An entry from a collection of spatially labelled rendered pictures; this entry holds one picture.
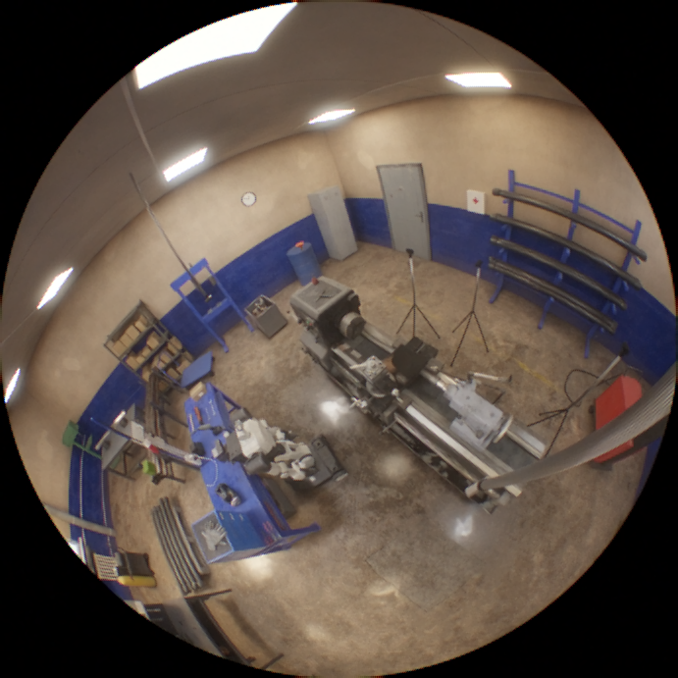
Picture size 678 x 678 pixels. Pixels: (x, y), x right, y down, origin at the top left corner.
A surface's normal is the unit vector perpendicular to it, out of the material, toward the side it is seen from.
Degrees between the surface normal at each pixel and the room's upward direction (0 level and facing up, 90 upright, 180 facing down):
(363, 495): 0
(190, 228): 90
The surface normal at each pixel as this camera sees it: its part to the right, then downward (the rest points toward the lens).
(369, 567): -0.28, -0.64
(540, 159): -0.74, 0.62
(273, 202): 0.61, 0.46
